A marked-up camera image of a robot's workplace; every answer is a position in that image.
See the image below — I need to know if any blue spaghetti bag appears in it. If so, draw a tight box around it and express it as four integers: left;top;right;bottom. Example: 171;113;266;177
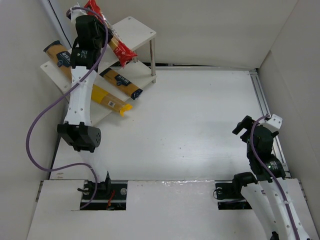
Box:
99;67;143;100
43;40;72;82

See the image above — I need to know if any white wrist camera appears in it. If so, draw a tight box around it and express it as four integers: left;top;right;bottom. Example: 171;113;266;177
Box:
262;114;283;133
66;4;87;25

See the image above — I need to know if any white two-tier shelf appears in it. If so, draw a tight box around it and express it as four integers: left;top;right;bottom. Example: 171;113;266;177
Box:
40;16;157;125

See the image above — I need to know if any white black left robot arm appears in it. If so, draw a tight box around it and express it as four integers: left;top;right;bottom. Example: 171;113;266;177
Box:
57;15;108;153

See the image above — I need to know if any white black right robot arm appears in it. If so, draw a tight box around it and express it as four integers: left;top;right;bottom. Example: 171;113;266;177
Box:
232;114;310;240

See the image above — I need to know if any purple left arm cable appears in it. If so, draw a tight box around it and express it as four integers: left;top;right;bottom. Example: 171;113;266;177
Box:
26;7;110;210

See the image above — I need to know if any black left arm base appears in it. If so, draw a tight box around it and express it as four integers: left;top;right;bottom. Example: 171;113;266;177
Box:
77;180;128;211

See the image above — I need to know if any yellow spaghetti bag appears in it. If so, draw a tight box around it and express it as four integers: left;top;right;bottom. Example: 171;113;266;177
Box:
91;84;133;117

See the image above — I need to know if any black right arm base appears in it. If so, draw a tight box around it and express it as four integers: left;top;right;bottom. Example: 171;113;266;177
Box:
212;180;252;210

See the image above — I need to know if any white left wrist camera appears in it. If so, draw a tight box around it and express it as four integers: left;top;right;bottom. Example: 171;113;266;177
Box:
66;4;87;25

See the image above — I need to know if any aluminium frame rail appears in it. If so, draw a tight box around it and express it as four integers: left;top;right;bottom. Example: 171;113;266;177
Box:
249;69;291;176

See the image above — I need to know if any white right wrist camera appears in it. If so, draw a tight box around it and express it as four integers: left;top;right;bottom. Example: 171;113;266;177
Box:
262;114;283;133

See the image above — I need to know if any red spaghetti bag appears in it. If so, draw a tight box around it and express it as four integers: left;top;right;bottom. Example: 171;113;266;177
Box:
84;0;138;68

